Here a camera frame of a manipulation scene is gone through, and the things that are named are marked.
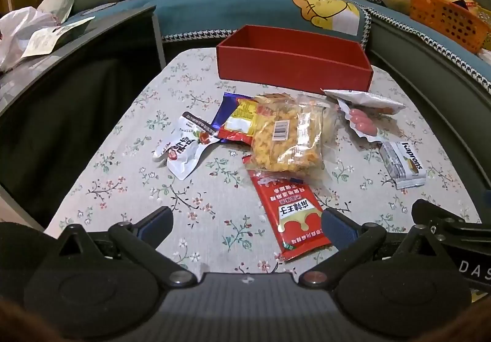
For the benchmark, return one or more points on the white packet with pink sausages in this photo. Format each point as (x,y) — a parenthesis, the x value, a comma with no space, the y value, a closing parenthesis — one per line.
(364,123)

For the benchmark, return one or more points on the dark green sofa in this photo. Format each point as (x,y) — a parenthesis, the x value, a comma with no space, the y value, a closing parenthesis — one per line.
(422,88)

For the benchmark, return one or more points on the white wafer packet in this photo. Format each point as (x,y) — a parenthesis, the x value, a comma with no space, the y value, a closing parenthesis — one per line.
(403,165)

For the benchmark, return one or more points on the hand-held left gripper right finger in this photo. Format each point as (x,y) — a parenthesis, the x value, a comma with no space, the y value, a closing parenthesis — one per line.
(333,227)

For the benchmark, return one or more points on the floral tablecloth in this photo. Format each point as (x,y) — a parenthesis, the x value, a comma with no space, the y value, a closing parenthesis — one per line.
(134,181)

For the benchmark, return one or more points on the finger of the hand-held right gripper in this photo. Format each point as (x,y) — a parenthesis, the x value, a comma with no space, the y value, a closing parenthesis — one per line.
(425,213)

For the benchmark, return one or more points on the dark glass coffee table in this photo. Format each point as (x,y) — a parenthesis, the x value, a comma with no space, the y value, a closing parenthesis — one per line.
(84,46)

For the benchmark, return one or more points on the shiny blue snack packet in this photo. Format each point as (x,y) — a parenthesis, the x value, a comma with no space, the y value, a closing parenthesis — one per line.
(224,111)

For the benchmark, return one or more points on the white paper sheet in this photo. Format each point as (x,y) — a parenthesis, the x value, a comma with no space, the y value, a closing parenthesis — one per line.
(48,39)

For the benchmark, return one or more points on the teal houndstooth trim sofa cover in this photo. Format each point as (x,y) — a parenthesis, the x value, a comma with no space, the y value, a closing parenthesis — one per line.
(429,42)

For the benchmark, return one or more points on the white crumpled plastic bag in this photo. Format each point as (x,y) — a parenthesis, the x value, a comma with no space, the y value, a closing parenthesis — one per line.
(17,31)

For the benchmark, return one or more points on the white packet with red dates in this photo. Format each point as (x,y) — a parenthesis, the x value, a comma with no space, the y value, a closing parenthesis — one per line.
(185,150)

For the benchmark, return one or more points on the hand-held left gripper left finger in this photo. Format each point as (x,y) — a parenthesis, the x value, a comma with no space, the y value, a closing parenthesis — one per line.
(158,220)

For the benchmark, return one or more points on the red and yellow snack packet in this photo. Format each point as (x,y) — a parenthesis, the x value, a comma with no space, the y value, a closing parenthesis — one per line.
(239,122)

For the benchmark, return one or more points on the pale green plastic bag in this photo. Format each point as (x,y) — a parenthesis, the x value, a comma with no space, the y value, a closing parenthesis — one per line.
(57,0)

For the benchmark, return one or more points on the clear bag of yellow snacks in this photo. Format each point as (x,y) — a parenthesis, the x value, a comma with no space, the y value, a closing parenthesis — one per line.
(285,142)

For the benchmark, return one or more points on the orange plastic basket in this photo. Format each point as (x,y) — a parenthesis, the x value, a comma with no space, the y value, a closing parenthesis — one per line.
(445,19)

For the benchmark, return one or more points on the red cardboard box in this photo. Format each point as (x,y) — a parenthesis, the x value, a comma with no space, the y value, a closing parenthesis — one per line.
(291,66)

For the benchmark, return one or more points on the long red sachet packet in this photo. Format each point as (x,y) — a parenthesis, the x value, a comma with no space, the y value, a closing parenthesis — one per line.
(291,219)

